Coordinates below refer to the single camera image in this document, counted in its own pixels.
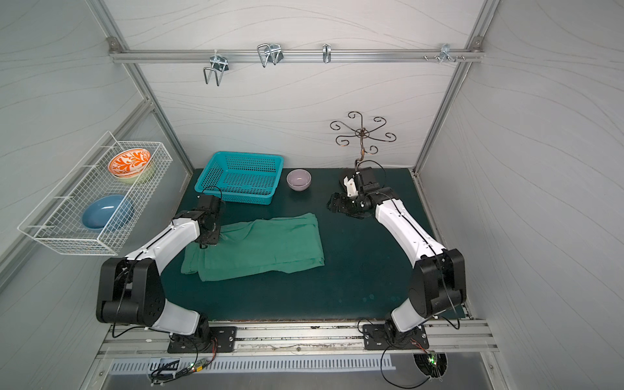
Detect black mounting plate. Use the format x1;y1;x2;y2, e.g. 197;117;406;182
359;323;429;351
167;326;237;354

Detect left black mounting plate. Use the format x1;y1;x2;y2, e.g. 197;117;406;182
167;326;237;354

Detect green long pants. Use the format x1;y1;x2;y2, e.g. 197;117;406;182
180;213;325;282

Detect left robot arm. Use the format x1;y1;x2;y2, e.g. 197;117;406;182
95;195;224;336

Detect small pink bowl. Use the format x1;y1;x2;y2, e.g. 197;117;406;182
286;169;312;192

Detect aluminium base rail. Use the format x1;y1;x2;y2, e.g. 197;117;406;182
97;319;498;359

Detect metal double hook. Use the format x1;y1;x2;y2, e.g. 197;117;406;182
203;51;229;86

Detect metal loop hook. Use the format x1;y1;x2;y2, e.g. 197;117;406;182
257;43;284;68

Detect white wire wall basket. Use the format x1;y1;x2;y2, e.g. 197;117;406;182
18;133;172;256

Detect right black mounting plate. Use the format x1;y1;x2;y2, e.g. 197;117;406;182
359;323;429;351

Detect orange patterned bowl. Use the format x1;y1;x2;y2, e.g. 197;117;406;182
107;148;151;178

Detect metal hook right end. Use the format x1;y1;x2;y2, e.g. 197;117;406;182
422;44;466;63

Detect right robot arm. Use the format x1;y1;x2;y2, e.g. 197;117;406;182
328;167;467;333

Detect teal plastic basket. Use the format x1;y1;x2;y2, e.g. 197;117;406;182
194;151;284;206

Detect dark metal jewelry stand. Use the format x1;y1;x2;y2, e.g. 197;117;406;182
329;110;397;197

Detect blue bowl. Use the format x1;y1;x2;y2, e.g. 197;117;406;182
81;194;135;232

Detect small metal hook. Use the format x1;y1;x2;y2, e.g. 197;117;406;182
322;44;332;63

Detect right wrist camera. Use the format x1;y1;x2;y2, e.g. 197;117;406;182
343;176;358;198

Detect aluminium top rail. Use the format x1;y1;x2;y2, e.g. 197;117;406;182
110;47;485;64

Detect white vent grille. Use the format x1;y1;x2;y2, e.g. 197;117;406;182
109;354;396;375

